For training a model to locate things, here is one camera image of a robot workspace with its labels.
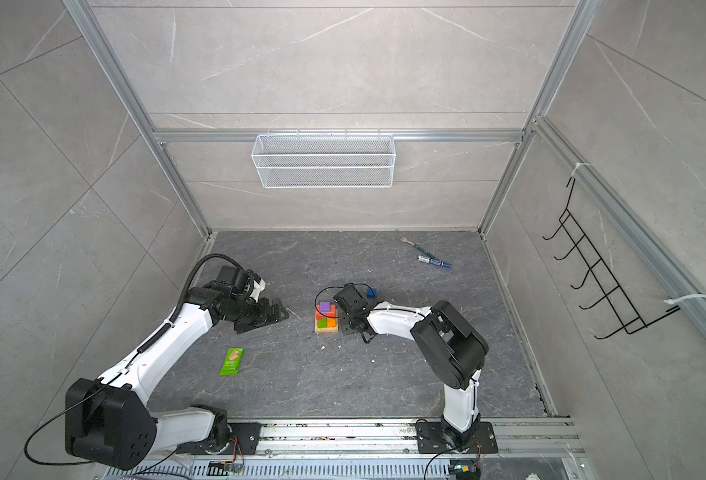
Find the red arch wood block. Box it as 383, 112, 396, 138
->
315, 305, 337, 321

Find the natural wood block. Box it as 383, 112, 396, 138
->
314, 318, 338, 333

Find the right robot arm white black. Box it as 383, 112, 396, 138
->
333, 283, 489, 451

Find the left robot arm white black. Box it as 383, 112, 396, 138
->
64, 265, 288, 470

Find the green snack wrapper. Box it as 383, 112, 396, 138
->
219, 348, 244, 376

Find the blue marker pen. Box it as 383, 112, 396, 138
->
417, 255, 453, 269

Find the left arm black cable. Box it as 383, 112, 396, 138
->
169, 253, 246, 322

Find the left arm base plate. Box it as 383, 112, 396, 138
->
176, 422, 262, 455

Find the white wire mesh basket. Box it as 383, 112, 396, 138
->
251, 133, 396, 189

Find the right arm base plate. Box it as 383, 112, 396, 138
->
414, 419, 499, 455

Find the black wire hook rack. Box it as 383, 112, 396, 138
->
542, 178, 681, 340

